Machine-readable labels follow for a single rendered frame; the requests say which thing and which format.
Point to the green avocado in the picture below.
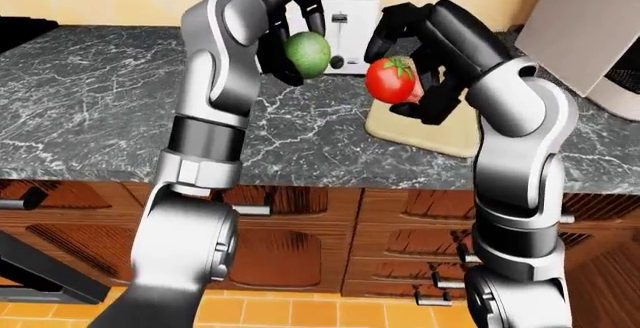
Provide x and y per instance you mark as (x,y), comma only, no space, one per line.
(307,52)

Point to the beige cutting board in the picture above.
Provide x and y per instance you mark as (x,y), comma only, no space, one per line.
(425,136)

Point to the black cooktop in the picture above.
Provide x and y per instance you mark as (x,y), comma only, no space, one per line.
(22,30)

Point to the black oven door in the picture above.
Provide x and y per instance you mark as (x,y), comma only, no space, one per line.
(45,268)

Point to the white microwave oven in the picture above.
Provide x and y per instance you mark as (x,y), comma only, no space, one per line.
(575,24)

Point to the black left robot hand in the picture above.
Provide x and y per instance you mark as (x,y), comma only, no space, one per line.
(272,54)

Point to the red tomato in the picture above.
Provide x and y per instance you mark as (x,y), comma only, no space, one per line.
(387,80)

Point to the brown wooden drawer unit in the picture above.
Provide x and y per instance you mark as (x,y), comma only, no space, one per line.
(400,238)

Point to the brown wooden cabinet door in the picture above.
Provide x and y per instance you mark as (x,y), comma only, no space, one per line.
(605,260)
(295,249)
(75,238)

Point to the white toaster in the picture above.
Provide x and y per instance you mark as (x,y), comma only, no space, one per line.
(352,1)

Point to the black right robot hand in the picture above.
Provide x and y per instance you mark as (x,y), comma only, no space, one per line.
(460,35)

